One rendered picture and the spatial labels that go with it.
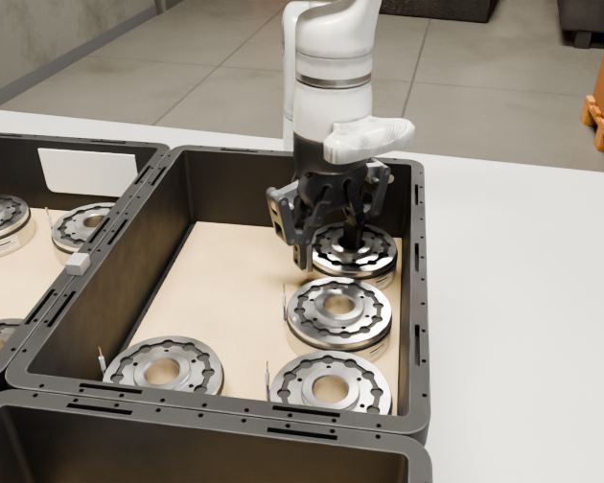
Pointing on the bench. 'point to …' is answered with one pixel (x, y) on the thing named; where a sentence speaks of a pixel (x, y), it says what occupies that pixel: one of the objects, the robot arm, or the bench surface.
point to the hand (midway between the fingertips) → (328, 250)
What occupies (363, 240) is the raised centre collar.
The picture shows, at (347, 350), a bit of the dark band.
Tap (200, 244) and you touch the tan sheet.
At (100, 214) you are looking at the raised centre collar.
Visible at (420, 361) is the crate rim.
